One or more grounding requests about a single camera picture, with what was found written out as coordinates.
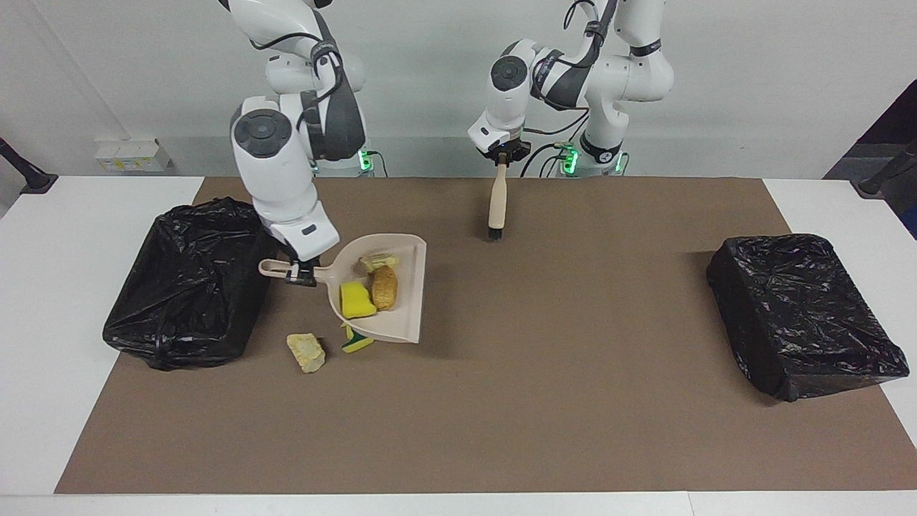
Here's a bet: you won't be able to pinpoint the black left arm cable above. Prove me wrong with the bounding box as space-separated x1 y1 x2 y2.
522 0 610 137

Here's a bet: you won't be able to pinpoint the black left base cable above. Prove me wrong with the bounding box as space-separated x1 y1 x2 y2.
519 140 574 178

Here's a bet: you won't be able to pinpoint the orange brown sponge piece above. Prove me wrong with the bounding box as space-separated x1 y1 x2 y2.
370 265 399 311

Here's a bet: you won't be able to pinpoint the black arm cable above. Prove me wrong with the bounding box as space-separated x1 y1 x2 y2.
522 0 610 137
247 29 348 108

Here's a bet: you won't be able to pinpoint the green yellow sponge piece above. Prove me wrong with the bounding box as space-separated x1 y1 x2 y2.
340 324 375 354

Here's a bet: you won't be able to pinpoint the beige hand brush black bristles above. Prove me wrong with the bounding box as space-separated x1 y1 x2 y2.
487 163 509 241

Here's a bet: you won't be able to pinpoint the white wall socket box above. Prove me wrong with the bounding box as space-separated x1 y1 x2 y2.
95 138 173 173

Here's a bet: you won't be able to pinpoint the brown table mat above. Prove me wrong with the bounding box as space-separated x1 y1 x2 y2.
54 177 917 495

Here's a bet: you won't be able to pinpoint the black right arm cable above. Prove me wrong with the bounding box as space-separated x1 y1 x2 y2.
247 29 348 108

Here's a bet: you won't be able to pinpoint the bin with black bag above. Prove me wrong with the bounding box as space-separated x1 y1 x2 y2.
706 233 911 402
102 197 282 371

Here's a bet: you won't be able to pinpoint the black stand foot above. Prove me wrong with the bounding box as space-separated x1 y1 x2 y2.
851 140 917 199
0 138 58 194

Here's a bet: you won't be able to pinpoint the bright yellow sponge piece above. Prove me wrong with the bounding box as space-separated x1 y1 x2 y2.
339 280 378 320

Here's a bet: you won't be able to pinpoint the beige plastic dustpan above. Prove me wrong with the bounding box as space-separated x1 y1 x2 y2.
258 234 428 345

